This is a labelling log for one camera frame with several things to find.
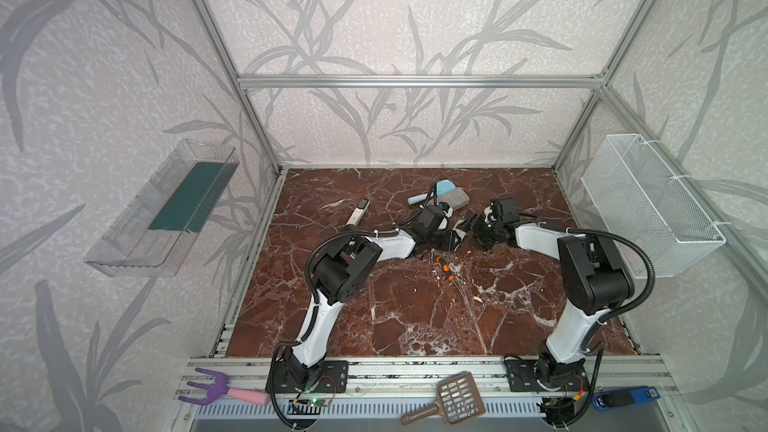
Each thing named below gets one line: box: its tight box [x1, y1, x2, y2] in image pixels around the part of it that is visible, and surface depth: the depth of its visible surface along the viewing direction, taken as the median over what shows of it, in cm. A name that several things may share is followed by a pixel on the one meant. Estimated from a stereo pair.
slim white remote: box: [346, 197, 371, 227], surface depth 107 cm
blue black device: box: [592, 386, 661, 412], surface depth 70 cm
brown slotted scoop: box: [400, 371, 487, 424], surface depth 72 cm
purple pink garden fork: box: [178, 367, 271, 406], surface depth 72 cm
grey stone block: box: [437, 187, 470, 211], surface depth 110 cm
